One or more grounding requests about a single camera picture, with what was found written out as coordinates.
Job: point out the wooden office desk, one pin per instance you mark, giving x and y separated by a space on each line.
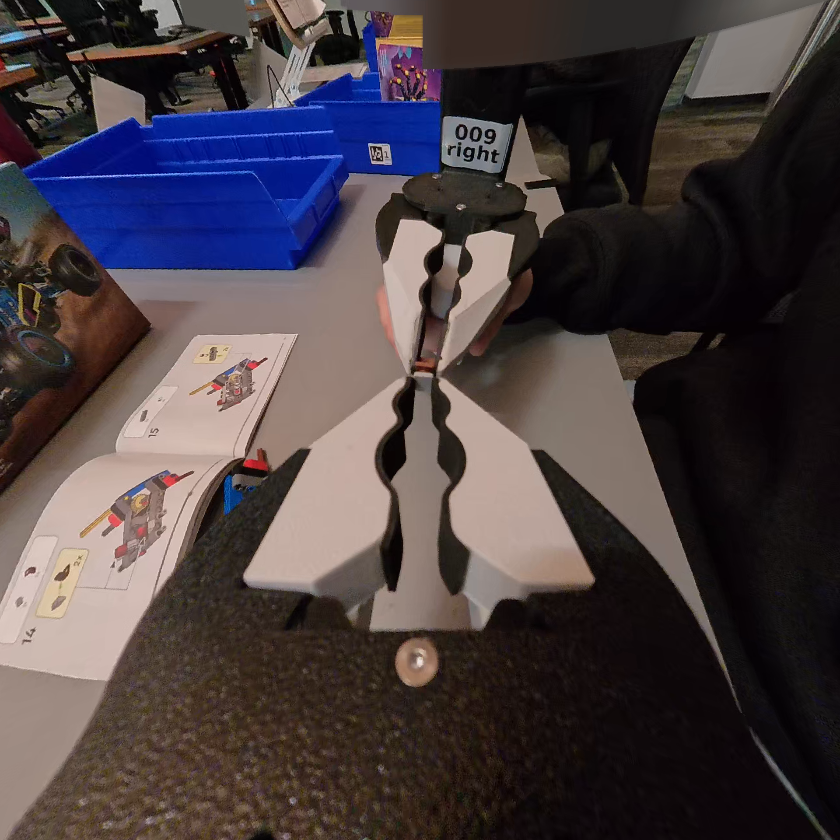
151 47

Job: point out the lego set box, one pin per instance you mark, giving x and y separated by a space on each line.
65 328

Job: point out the blue plastic bin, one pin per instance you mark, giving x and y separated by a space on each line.
197 223
243 128

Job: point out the white purple lego box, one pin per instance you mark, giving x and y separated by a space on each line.
382 23

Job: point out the person's right hand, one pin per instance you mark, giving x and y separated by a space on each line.
505 315

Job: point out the partly built lego vehicle chassis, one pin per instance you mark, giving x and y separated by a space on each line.
246 467

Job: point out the person's right forearm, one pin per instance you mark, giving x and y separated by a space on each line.
623 275

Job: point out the small reddish brown lego piece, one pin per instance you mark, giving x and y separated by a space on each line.
428 348

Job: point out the blue bin with marker label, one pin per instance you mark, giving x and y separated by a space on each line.
394 124

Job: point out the yellow lego box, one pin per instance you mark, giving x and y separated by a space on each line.
407 27

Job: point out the open lego instruction booklet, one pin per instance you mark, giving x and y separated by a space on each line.
197 367

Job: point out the square black white marker label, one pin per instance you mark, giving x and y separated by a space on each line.
379 153

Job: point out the person's black clothed torso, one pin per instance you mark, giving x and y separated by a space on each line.
754 459

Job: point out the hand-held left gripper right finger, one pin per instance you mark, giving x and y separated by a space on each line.
518 518

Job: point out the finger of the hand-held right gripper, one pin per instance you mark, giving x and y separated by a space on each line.
403 275
489 275

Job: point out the cardboard sign on white stand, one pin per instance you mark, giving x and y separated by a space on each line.
295 39

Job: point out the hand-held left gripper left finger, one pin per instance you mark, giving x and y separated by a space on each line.
315 518

